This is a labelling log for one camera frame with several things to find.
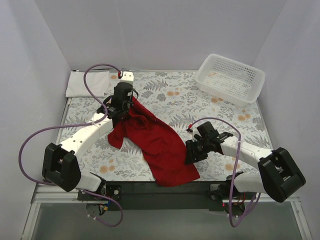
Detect red t-shirt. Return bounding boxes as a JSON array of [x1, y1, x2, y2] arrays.
[[108, 97, 200, 187]]

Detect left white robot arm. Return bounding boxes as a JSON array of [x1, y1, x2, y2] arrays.
[[42, 82, 134, 200]]

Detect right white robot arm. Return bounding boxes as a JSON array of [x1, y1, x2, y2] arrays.
[[185, 121, 306, 203]]

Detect folded white t-shirt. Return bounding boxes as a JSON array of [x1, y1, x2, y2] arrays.
[[65, 71, 110, 98]]

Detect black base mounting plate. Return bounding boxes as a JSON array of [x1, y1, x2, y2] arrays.
[[77, 180, 256, 212]]

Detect floral patterned table mat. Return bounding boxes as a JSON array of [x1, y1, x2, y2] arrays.
[[62, 71, 274, 182]]

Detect white plastic basket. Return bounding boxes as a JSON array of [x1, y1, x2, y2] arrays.
[[195, 54, 266, 107]]

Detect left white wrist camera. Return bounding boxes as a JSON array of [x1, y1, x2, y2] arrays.
[[118, 71, 134, 85]]

